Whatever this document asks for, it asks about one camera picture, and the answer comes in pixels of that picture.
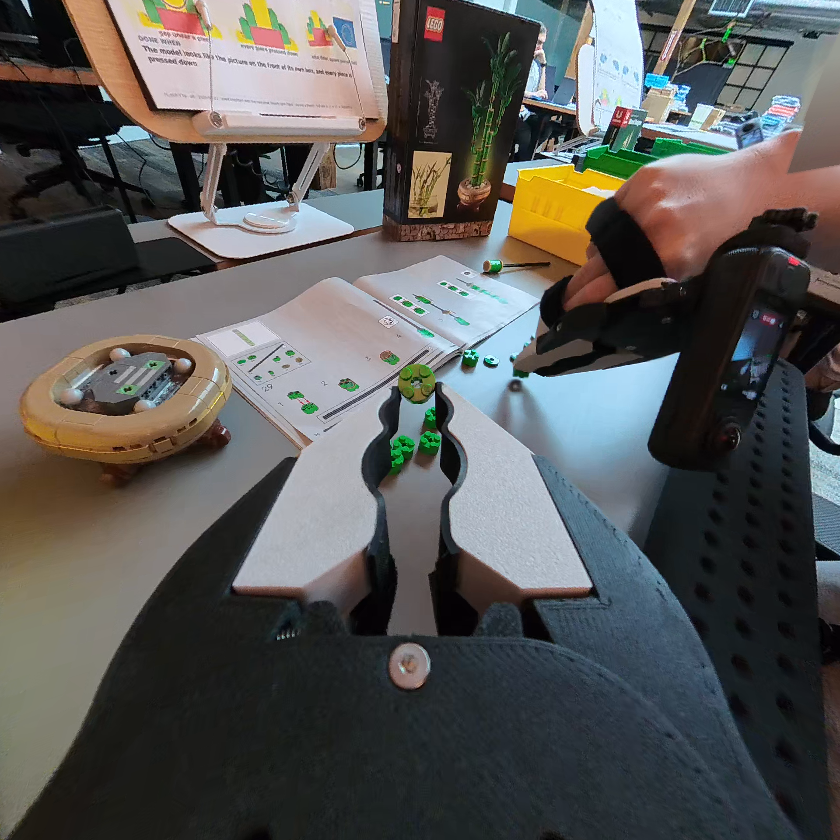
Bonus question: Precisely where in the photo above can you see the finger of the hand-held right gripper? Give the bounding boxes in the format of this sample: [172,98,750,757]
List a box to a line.
[512,351,667,379]
[528,331,614,362]

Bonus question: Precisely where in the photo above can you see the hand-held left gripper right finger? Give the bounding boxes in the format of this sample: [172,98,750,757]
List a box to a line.
[430,384,595,634]

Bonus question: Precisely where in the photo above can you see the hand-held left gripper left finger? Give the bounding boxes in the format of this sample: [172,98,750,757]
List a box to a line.
[231,387,401,634]

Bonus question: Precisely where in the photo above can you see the light green round plate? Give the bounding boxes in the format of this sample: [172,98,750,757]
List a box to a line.
[398,363,437,403]

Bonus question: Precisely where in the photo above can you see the cluster of green round bricks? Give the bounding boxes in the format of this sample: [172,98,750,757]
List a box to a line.
[387,407,442,476]

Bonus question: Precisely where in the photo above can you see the yellow plastic bin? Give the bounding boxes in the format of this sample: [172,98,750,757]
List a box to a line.
[508,163,631,266]

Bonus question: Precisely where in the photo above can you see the open instruction booklet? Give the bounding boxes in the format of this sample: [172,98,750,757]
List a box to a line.
[190,255,542,450]

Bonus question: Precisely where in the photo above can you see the green plastic bin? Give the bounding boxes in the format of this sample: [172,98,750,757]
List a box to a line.
[646,136,732,158]
[581,144,657,178]

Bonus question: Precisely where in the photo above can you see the tan round toy pot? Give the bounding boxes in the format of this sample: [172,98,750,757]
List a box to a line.
[20,335,232,487]

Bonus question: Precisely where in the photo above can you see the small dark green box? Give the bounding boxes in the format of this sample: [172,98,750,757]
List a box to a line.
[602,105,649,151]

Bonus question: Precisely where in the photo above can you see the black bamboo toy set box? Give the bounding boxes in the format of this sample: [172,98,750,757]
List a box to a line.
[382,0,542,242]

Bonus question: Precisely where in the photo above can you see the stack of colourful trays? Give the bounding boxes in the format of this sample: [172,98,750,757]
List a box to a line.
[764,95,802,135]

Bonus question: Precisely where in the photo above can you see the background document stand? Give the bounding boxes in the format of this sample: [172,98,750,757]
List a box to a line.
[576,0,647,135]

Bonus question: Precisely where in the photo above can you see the document stand with instruction sheet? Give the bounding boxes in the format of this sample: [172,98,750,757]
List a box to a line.
[62,0,388,260]

